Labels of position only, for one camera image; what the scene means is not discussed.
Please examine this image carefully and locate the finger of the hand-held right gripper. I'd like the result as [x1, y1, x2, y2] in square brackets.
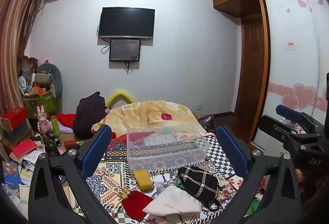
[276, 104, 323, 134]
[258, 114, 319, 147]

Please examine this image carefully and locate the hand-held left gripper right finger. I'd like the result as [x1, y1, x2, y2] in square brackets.
[213, 125, 302, 224]

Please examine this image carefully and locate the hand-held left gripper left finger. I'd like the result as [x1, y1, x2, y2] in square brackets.
[28, 124, 114, 224]

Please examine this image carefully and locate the person's right hand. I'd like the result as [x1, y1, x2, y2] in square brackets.
[295, 168, 305, 185]

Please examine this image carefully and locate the black backpack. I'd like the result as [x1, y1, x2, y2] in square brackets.
[73, 92, 107, 140]

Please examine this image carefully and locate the purple bag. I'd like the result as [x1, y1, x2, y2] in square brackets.
[197, 115, 215, 132]

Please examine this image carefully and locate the red cloth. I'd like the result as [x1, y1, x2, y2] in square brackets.
[57, 113, 78, 128]

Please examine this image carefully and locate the white heart-print wardrobe door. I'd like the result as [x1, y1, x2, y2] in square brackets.
[253, 0, 329, 149]

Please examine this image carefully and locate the green cylinder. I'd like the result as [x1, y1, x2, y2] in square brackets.
[50, 115, 62, 137]

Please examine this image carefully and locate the yellow curved foam tube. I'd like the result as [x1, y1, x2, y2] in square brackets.
[107, 89, 136, 109]

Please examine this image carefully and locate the beige plush blanket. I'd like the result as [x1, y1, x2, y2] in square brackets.
[93, 101, 204, 143]

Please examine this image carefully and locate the pink rabbit toy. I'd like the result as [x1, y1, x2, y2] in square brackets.
[37, 106, 53, 133]

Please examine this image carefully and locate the brown wooden door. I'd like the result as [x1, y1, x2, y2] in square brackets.
[234, 15, 266, 122]

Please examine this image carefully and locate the pile of papers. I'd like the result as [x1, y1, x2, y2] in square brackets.
[19, 149, 47, 171]

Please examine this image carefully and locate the clear plastic storage box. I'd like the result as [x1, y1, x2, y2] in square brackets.
[127, 122, 212, 176]

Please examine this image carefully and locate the green paper bag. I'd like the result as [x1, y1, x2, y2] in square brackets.
[23, 89, 58, 119]

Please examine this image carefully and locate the red velvet pouch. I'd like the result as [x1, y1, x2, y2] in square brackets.
[114, 187, 155, 222]

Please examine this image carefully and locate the red book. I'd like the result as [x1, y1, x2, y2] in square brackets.
[11, 140, 38, 159]

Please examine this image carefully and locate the white cloth pouch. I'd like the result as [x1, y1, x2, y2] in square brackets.
[142, 185, 203, 215]

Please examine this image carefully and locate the grey plush pillow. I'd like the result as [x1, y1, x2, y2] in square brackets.
[35, 63, 63, 99]

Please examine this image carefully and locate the dark green box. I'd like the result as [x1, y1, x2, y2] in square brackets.
[2, 121, 32, 142]

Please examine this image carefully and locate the red box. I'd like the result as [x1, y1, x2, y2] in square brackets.
[0, 107, 28, 130]

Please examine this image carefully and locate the blue packet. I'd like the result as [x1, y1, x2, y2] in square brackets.
[2, 160, 22, 189]

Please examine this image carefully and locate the striped brown curtain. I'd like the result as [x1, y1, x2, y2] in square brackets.
[0, 0, 48, 122]

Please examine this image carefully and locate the black camera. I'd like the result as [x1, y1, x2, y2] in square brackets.
[42, 130, 62, 158]

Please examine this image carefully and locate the black chain-trimmed bag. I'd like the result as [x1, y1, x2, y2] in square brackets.
[177, 165, 220, 202]

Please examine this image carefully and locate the small black wall monitor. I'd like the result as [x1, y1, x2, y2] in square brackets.
[109, 39, 141, 62]

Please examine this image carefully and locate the wall-mounted black television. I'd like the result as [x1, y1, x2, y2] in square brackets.
[98, 7, 155, 40]

